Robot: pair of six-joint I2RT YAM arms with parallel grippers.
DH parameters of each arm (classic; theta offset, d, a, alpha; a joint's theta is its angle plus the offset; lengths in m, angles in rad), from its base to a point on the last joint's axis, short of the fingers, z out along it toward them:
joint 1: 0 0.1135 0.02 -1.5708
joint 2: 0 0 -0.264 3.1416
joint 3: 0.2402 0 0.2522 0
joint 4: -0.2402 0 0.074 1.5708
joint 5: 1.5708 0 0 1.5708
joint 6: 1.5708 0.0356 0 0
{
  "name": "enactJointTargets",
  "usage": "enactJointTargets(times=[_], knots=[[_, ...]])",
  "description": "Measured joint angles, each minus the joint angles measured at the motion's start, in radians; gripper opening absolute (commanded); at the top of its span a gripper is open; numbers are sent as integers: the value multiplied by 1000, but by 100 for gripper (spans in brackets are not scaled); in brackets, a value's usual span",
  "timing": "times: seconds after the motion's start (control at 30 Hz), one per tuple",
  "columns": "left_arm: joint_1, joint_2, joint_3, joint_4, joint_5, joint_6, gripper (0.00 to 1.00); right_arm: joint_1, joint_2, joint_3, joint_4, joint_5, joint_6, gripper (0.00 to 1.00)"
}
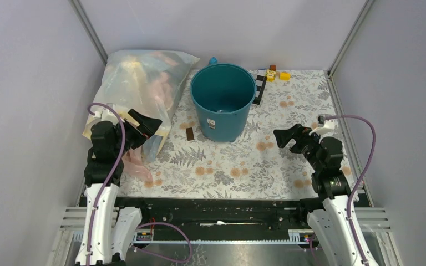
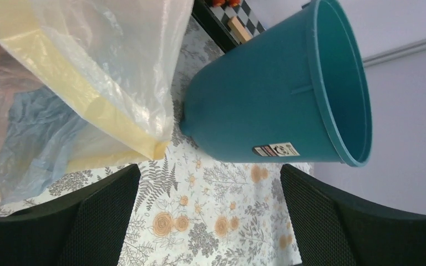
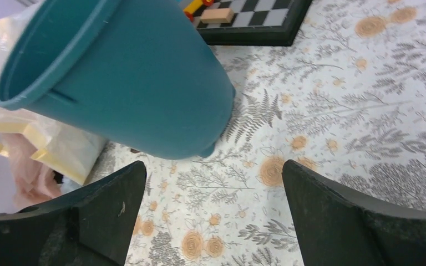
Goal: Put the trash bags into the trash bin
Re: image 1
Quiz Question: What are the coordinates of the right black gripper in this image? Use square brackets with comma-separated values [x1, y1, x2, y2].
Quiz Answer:
[272, 123, 324, 172]

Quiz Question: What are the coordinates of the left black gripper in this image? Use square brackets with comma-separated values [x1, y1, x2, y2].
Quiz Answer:
[113, 109, 162, 156]

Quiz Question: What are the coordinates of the pink plastic trash bag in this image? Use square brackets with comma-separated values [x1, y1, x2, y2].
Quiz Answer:
[122, 147, 153, 182]

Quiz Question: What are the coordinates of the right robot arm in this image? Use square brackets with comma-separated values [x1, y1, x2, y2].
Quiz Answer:
[273, 124, 378, 265]

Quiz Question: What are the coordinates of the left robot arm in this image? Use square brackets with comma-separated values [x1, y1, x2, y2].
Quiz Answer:
[75, 106, 162, 265]

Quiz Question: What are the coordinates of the large clear bag of bags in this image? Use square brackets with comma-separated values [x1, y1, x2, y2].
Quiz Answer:
[94, 50, 199, 162]

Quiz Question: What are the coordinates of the teal plastic trash bin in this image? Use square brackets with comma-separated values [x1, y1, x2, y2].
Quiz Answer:
[190, 63, 256, 142]

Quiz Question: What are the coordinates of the blue object behind bin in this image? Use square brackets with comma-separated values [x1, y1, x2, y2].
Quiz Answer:
[208, 57, 219, 66]

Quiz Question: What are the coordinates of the small brown wooden block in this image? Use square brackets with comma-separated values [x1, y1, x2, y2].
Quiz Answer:
[186, 127, 195, 141]

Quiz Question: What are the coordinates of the floral patterned tablecloth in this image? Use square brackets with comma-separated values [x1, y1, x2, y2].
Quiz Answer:
[119, 70, 334, 200]

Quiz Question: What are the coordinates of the yellow cube block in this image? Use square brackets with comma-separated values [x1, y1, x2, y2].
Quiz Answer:
[278, 72, 291, 81]

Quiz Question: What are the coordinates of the black white checkered board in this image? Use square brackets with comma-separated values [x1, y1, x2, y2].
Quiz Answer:
[253, 75, 267, 105]

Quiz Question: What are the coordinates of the right aluminium frame post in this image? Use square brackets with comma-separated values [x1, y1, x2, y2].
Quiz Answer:
[327, 0, 376, 76]

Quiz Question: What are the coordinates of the aluminium frame post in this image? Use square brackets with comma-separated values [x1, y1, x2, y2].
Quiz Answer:
[327, 0, 376, 76]
[69, 0, 108, 64]

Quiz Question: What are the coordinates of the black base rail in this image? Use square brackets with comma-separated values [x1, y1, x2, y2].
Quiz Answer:
[114, 197, 311, 235]

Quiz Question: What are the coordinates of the slotted cable duct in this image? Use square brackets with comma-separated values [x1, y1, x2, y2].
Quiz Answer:
[129, 228, 309, 245]

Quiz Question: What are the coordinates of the left aluminium frame post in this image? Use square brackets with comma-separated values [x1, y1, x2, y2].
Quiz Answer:
[69, 0, 108, 64]

